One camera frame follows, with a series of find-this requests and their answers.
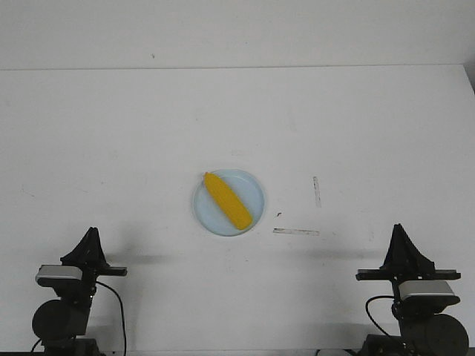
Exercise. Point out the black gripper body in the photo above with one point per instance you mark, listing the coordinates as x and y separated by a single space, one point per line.
86 288
400 308

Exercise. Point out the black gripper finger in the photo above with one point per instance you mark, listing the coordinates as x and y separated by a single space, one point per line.
402 253
88 253

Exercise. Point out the yellow corn cob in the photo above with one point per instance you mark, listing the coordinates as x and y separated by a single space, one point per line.
227 201

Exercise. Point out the light blue round plate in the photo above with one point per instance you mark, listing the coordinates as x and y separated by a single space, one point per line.
210 216

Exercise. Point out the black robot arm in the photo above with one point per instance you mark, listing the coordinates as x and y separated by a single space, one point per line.
61 324
438 334

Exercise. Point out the clear tape strip vertical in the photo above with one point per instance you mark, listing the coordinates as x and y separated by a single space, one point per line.
317 191

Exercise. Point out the clear tape strip horizontal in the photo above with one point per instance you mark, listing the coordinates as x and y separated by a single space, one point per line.
293 231

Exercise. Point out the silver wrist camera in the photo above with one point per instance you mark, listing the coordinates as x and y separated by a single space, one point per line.
52 275
432 292

